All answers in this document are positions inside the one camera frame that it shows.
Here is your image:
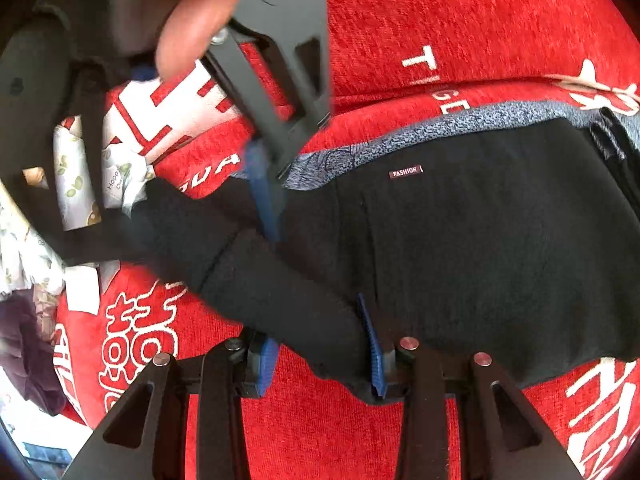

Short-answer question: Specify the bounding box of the white floral cloth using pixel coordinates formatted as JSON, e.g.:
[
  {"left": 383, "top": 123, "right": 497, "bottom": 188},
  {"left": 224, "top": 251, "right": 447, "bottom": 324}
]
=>
[{"left": 0, "top": 115, "right": 156, "bottom": 306}]

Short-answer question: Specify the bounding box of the black sweater with grey collar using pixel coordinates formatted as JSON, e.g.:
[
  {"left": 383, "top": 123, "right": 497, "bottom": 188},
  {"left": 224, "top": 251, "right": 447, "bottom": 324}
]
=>
[{"left": 117, "top": 107, "right": 640, "bottom": 406}]

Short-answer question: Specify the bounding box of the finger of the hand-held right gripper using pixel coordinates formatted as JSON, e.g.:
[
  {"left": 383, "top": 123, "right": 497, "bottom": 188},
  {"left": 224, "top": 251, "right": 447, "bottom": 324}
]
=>
[
  {"left": 204, "top": 14, "right": 332, "bottom": 244},
  {"left": 0, "top": 14, "right": 132, "bottom": 262}
]

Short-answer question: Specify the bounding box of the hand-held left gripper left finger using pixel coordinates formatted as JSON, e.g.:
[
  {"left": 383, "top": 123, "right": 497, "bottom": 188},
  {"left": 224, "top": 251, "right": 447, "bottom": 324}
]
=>
[{"left": 62, "top": 327, "right": 281, "bottom": 480}]

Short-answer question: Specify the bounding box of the person's right hand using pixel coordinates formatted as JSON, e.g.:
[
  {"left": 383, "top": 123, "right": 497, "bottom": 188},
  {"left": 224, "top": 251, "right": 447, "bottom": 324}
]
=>
[{"left": 65, "top": 0, "right": 301, "bottom": 79}]

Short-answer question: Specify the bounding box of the red printed sofa cover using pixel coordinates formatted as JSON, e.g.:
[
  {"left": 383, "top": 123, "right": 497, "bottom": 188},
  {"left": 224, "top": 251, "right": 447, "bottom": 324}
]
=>
[{"left": 50, "top": 0, "right": 640, "bottom": 480}]

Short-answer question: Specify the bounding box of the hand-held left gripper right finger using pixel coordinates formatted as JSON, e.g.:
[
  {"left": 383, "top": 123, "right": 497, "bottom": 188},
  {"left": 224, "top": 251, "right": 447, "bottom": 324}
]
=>
[{"left": 356, "top": 292, "right": 583, "bottom": 480}]

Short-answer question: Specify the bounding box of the dark purple cloth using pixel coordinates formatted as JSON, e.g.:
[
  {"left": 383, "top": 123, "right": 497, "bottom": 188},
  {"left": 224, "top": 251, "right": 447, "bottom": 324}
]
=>
[{"left": 0, "top": 292, "right": 68, "bottom": 416}]

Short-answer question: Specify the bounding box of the white paper tag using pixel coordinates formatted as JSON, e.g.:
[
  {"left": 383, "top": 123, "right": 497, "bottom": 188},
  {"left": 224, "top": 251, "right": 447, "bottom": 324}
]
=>
[{"left": 65, "top": 265, "right": 104, "bottom": 314}]

